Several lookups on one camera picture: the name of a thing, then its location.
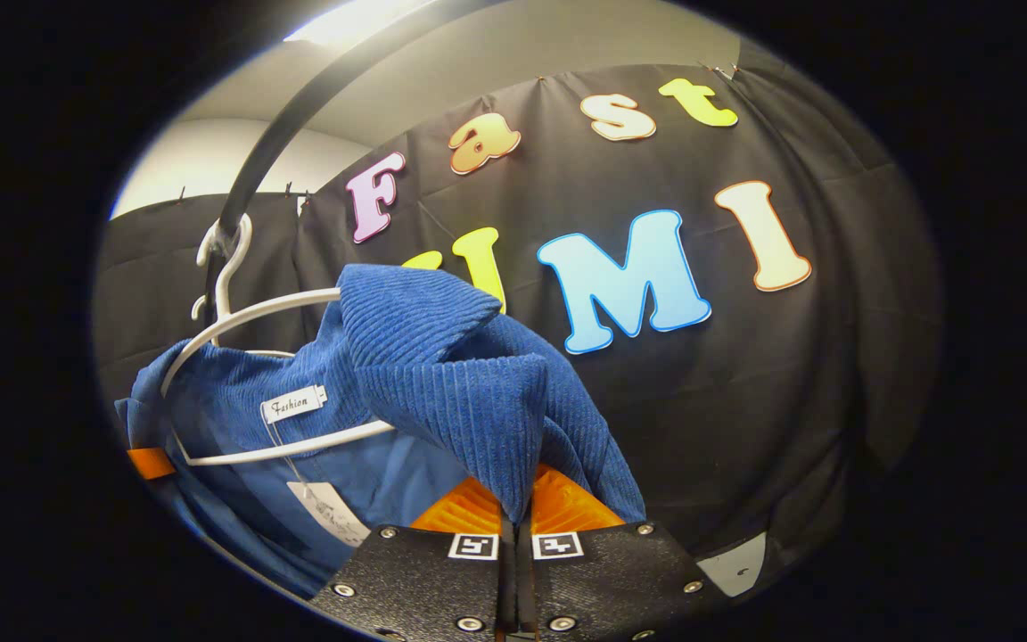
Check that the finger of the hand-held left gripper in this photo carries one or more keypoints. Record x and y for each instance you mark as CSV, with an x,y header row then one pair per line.
x,y
152,463

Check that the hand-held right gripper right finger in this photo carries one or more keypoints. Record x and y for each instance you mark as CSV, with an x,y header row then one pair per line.
x,y
612,580

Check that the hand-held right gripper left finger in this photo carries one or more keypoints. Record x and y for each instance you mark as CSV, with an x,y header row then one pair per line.
x,y
424,580

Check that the white clothes hanger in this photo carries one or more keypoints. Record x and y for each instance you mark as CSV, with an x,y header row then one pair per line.
x,y
299,444

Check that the black clothes rack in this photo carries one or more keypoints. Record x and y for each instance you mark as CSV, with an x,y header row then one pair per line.
x,y
275,134

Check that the black backdrop cloth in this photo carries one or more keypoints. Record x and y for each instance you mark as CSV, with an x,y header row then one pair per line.
x,y
745,401

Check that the ceiling light panel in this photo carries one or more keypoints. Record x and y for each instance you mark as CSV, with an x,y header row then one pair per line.
x,y
344,20

